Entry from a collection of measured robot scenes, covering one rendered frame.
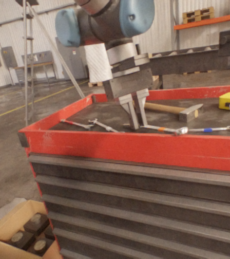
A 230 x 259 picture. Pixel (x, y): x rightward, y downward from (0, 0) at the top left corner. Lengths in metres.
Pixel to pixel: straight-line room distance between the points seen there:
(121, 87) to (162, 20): 8.07
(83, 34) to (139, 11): 0.14
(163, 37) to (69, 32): 8.13
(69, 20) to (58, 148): 0.34
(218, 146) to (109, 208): 0.34
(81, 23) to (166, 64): 3.06
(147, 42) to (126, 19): 8.33
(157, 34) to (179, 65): 5.22
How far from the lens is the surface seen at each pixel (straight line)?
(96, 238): 0.77
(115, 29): 0.41
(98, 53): 7.08
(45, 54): 10.95
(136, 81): 0.57
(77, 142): 0.57
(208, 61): 3.45
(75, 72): 9.60
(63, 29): 0.50
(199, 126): 0.62
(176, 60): 3.46
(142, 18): 0.39
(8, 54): 12.56
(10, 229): 1.61
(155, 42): 8.64
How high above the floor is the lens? 1.14
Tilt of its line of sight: 22 degrees down
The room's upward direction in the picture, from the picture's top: 9 degrees counter-clockwise
